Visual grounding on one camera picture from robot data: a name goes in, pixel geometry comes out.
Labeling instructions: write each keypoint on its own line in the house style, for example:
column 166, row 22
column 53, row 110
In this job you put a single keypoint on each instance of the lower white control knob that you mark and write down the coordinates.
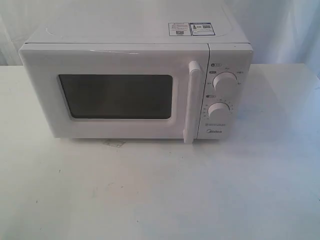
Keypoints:
column 218, row 110

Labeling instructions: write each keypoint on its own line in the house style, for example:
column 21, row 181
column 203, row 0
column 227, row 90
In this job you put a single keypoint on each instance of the blue energy label sticker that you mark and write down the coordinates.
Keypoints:
column 201, row 29

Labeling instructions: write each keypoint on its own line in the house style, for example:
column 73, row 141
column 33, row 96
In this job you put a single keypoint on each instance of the white appliance door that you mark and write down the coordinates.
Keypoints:
column 119, row 91

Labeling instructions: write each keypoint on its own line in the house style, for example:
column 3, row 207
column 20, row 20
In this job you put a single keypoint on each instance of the white microwave oven body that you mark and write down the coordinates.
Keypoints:
column 146, row 22

